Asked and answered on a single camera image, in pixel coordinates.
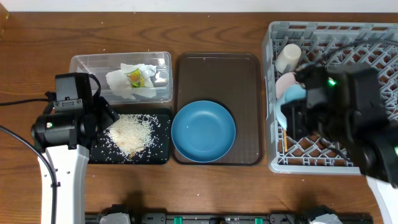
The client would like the wooden chopstick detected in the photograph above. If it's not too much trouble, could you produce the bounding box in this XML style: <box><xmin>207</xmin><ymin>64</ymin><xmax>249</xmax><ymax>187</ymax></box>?
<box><xmin>283</xmin><ymin>129</ymin><xmax>289</xmax><ymax>153</ymax></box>

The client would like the light blue bowl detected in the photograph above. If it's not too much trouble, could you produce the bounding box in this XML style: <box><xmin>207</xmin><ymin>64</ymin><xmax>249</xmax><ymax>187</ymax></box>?
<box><xmin>274</xmin><ymin>84</ymin><xmax>307</xmax><ymax>130</ymax></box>

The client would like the pile of white rice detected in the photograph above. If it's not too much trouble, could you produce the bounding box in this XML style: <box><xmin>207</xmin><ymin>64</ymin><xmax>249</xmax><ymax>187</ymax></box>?
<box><xmin>95</xmin><ymin>114</ymin><xmax>164</xmax><ymax>162</ymax></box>

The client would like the pink bowl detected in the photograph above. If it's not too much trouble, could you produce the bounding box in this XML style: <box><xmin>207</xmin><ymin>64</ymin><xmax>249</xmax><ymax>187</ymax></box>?
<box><xmin>275</xmin><ymin>72</ymin><xmax>298</xmax><ymax>99</ymax></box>

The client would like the green snack wrapper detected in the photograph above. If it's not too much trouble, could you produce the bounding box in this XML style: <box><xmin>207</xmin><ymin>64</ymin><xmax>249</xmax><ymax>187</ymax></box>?
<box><xmin>126</xmin><ymin>68</ymin><xmax>145</xmax><ymax>88</ymax></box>

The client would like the white napkin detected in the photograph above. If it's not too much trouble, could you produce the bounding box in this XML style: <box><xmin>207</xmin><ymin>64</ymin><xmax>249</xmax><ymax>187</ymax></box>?
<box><xmin>106</xmin><ymin>63</ymin><xmax>157</xmax><ymax>100</ymax></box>

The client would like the cream plastic cup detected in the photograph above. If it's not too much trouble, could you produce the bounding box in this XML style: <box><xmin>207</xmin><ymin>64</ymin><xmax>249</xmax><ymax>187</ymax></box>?
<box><xmin>275</xmin><ymin>44</ymin><xmax>302</xmax><ymax>73</ymax></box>

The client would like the dark blue plate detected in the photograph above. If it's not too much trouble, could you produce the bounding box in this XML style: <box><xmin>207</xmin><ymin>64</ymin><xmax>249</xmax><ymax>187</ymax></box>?
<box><xmin>171</xmin><ymin>100</ymin><xmax>236</xmax><ymax>163</ymax></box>

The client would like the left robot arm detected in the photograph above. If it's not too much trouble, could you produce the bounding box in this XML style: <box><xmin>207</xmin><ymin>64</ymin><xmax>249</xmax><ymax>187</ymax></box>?
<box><xmin>32</xmin><ymin>96</ymin><xmax>119</xmax><ymax>223</ymax></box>

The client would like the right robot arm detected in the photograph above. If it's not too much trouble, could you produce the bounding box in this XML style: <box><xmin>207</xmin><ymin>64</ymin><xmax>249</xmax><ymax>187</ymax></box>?
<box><xmin>280</xmin><ymin>64</ymin><xmax>397</xmax><ymax>223</ymax></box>

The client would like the clear plastic waste bin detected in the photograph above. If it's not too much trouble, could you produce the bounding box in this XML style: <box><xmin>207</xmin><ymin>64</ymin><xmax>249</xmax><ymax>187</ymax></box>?
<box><xmin>70</xmin><ymin>52</ymin><xmax>173</xmax><ymax>105</ymax></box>

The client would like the grey dishwasher rack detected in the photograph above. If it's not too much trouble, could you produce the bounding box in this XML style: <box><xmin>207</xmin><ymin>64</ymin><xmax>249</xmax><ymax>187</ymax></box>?
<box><xmin>262</xmin><ymin>21</ymin><xmax>397</xmax><ymax>175</ymax></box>

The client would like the black plastic tray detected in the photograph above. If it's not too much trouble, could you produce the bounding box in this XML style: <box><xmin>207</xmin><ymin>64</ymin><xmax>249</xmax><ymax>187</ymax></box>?
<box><xmin>89</xmin><ymin>108</ymin><xmax>172</xmax><ymax>165</ymax></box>

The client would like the brown serving tray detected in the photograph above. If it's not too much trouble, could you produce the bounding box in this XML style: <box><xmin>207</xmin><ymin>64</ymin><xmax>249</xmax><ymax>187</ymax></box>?
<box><xmin>175</xmin><ymin>53</ymin><xmax>264</xmax><ymax>166</ymax></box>

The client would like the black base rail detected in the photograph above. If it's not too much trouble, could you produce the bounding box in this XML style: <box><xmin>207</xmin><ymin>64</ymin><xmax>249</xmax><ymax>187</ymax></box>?
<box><xmin>84</xmin><ymin>205</ymin><xmax>374</xmax><ymax>224</ymax></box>

